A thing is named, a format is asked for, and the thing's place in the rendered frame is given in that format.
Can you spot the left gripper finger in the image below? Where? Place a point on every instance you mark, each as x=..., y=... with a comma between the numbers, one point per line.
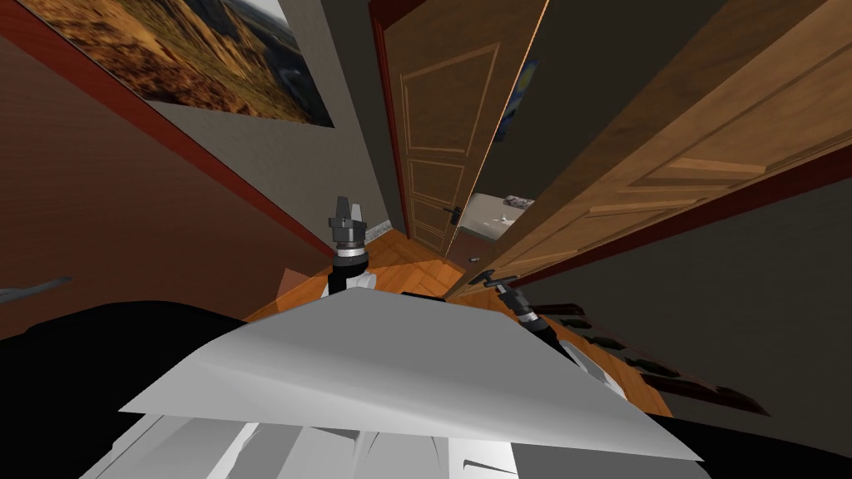
x=343, y=207
x=357, y=213

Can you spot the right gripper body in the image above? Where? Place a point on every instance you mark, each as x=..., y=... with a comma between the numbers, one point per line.
x=496, y=279

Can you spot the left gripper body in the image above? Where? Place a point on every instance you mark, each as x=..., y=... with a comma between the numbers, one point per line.
x=347, y=234

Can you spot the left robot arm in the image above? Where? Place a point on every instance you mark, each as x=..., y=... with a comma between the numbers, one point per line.
x=73, y=386

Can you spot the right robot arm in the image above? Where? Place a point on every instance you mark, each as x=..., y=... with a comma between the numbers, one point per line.
x=532, y=318

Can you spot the white bed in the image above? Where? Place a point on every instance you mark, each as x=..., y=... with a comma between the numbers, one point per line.
x=492, y=216

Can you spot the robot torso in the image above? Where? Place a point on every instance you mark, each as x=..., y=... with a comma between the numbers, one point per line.
x=399, y=366

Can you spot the landscape painting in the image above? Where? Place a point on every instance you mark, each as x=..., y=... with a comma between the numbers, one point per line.
x=193, y=60

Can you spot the large brown panelled door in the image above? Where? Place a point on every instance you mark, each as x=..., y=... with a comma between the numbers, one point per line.
x=672, y=153

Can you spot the plain dark brown door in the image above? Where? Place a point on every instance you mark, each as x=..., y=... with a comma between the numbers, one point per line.
x=100, y=219

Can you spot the blue wall picture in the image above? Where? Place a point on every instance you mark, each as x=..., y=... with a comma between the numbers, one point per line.
x=516, y=100

